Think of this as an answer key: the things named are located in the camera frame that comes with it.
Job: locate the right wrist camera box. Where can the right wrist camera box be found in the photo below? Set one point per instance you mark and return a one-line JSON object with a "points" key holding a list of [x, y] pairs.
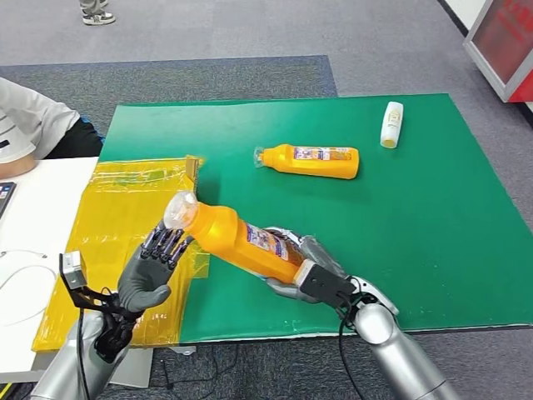
{"points": [[325, 287]]}

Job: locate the red and white sign cabinet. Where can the red and white sign cabinet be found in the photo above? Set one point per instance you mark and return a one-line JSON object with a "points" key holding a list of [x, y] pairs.
{"points": [[500, 38]]}

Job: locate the yellow taped cardboard sheet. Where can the yellow taped cardboard sheet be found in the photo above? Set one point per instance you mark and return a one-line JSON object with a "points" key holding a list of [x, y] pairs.
{"points": [[116, 221]]}

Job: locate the orange bottle with clear cap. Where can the orange bottle with clear cap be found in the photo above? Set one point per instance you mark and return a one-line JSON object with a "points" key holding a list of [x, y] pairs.
{"points": [[317, 163], [233, 237]]}

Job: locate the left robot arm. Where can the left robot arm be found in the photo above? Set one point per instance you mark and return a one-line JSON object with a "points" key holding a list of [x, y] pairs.
{"points": [[62, 370]]}

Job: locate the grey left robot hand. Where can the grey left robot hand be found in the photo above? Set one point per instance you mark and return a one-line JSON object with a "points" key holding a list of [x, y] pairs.
{"points": [[143, 281]]}

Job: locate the seated person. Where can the seated person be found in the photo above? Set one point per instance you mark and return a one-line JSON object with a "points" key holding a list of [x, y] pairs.
{"points": [[33, 121]]}

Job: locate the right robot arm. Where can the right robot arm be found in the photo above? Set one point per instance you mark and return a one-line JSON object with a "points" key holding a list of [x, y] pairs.
{"points": [[399, 359]]}

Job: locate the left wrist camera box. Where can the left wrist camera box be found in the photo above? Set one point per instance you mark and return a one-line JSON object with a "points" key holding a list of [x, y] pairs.
{"points": [[74, 270]]}

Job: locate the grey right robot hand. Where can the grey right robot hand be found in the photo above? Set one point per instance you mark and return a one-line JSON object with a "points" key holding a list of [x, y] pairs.
{"points": [[323, 254]]}

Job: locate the green table mat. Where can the green table mat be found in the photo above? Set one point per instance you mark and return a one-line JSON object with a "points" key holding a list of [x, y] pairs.
{"points": [[395, 232]]}

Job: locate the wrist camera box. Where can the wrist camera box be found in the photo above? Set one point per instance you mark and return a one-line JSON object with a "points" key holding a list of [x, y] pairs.
{"points": [[325, 287], [74, 270]]}

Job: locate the white desk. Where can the white desk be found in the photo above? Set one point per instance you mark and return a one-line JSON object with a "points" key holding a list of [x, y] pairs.
{"points": [[41, 215]]}

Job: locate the small white bottle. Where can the small white bottle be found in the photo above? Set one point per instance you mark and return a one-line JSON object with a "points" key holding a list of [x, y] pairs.
{"points": [[391, 124]]}

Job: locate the black flat device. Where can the black flat device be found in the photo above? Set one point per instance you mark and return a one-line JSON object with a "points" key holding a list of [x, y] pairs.
{"points": [[4, 196]]}

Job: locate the standing person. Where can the standing person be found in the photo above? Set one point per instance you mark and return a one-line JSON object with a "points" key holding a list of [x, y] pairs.
{"points": [[98, 16]]}

